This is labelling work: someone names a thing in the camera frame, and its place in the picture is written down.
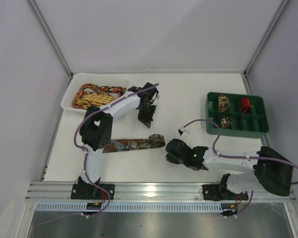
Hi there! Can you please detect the rolled leopard pattern tie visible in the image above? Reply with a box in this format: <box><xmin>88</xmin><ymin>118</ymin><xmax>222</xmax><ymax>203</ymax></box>
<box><xmin>218</xmin><ymin>94</ymin><xmax>230</xmax><ymax>112</ymax></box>

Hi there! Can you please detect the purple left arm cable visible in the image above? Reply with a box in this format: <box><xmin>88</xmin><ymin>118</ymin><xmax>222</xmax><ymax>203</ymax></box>
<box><xmin>37</xmin><ymin>83</ymin><xmax>160</xmax><ymax>225</ymax></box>

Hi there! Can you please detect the white perforated plastic basket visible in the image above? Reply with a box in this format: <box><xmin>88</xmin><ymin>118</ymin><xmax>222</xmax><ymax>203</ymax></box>
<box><xmin>61</xmin><ymin>73</ymin><xmax>131</xmax><ymax>114</ymax></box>

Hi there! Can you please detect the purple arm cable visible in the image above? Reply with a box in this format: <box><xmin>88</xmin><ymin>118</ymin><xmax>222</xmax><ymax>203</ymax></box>
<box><xmin>180</xmin><ymin>119</ymin><xmax>298</xmax><ymax>218</ymax></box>
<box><xmin>37</xmin><ymin>83</ymin><xmax>160</xmax><ymax>225</ymax></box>

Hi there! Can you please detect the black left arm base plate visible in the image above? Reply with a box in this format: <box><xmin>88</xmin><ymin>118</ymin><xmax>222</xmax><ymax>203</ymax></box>
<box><xmin>71</xmin><ymin>183</ymin><xmax>115</xmax><ymax>200</ymax></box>

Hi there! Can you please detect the white slotted cable duct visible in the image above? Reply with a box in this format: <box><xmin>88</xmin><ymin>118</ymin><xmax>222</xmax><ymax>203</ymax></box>
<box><xmin>35</xmin><ymin>202</ymin><xmax>223</xmax><ymax>213</ymax></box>

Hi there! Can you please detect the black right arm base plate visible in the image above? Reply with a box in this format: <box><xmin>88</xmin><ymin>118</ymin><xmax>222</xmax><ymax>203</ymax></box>
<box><xmin>202</xmin><ymin>184</ymin><xmax>249</xmax><ymax>201</ymax></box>

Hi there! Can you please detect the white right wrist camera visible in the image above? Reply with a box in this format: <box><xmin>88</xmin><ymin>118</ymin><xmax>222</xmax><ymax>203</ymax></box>
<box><xmin>178</xmin><ymin>127</ymin><xmax>191</xmax><ymax>138</ymax></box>

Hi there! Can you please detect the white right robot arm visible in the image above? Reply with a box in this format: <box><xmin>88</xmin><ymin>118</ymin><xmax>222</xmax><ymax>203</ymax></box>
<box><xmin>165</xmin><ymin>139</ymin><xmax>294</xmax><ymax>197</ymax></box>

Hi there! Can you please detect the aluminium front rail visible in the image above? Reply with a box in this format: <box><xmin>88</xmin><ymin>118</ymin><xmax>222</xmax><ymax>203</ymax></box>
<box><xmin>24</xmin><ymin>181</ymin><xmax>297</xmax><ymax>202</ymax></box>

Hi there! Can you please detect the gold patterned tie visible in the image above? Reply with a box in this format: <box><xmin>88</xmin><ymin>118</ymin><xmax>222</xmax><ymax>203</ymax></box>
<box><xmin>72</xmin><ymin>93</ymin><xmax>116</xmax><ymax>110</ymax></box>

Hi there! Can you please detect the rolled red tie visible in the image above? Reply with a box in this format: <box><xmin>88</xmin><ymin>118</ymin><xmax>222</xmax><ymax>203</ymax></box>
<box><xmin>240</xmin><ymin>97</ymin><xmax>251</xmax><ymax>114</ymax></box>

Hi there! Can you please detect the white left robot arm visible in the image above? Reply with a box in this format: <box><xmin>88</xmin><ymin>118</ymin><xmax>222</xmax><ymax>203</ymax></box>
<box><xmin>74</xmin><ymin>82</ymin><xmax>159</xmax><ymax>188</ymax></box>

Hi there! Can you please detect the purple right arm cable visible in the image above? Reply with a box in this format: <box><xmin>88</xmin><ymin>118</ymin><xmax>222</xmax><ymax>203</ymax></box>
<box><xmin>180</xmin><ymin>119</ymin><xmax>298</xmax><ymax>218</ymax></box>

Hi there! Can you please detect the rolled brown floral tie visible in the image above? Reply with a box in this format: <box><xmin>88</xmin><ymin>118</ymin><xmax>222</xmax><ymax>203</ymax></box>
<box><xmin>220</xmin><ymin>116</ymin><xmax>232</xmax><ymax>129</ymax></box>

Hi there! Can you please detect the green compartment organizer tray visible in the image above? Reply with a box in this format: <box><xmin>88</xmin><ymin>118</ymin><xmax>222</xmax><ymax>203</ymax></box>
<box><xmin>205</xmin><ymin>92</ymin><xmax>270</xmax><ymax>139</ymax></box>

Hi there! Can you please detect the orange grey floral tie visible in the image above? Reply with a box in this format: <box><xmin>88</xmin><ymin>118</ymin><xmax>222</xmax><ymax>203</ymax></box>
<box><xmin>103</xmin><ymin>134</ymin><xmax>165</xmax><ymax>153</ymax></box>

